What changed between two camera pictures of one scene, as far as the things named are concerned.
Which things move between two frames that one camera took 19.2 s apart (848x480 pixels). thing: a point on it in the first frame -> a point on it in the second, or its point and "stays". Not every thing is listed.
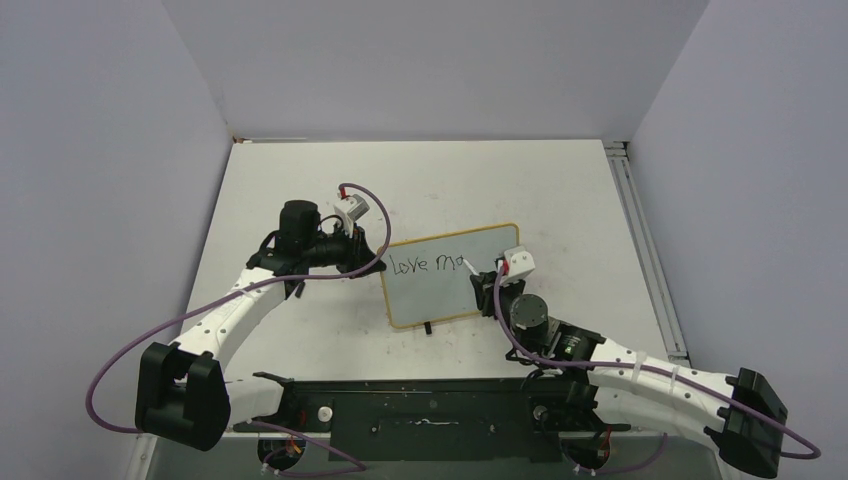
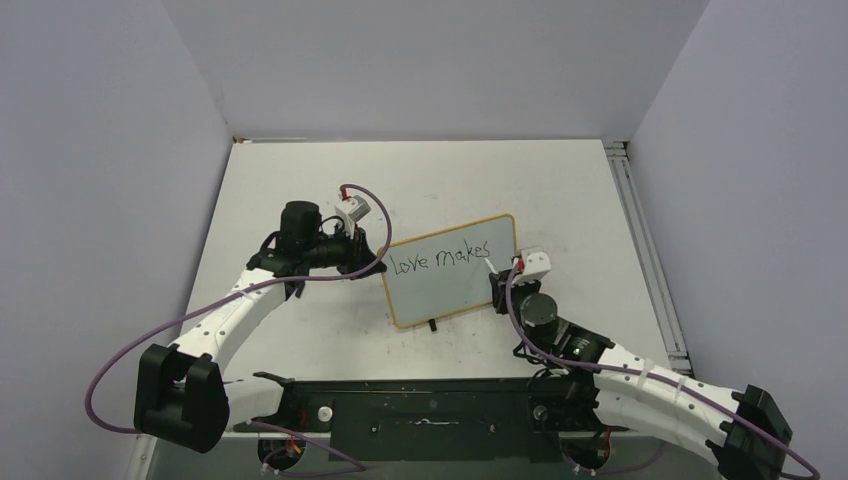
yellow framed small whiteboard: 427,279 stays
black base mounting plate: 470,419 stays
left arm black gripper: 357,252 stays
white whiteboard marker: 471,269 -> 490,265
